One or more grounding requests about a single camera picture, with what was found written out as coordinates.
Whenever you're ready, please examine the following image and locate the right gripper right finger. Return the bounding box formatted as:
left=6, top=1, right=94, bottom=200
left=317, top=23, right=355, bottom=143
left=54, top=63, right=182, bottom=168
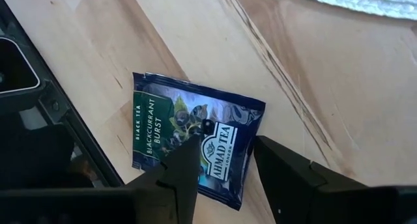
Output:
left=253, top=135, right=417, bottom=224

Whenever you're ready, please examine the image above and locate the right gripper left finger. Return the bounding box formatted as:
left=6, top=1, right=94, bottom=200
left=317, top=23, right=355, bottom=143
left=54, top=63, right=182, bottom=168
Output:
left=0, top=134, right=203, bottom=224

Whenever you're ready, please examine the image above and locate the dark blue blackcurrant tea packet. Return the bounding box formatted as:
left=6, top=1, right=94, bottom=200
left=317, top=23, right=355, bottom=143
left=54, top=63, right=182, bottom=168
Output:
left=131, top=71, right=266, bottom=212

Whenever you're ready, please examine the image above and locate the white round woven placemat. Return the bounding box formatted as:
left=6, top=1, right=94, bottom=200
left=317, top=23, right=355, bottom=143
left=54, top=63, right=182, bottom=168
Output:
left=286, top=0, right=417, bottom=21

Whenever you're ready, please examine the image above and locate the black metal table frame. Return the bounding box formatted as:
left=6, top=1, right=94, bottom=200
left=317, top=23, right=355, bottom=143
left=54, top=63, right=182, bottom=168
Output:
left=0, top=0, right=125, bottom=189

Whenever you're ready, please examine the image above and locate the black camera housing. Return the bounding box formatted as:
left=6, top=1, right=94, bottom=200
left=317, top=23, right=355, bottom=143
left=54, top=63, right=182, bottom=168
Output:
left=0, top=36, right=40, bottom=95

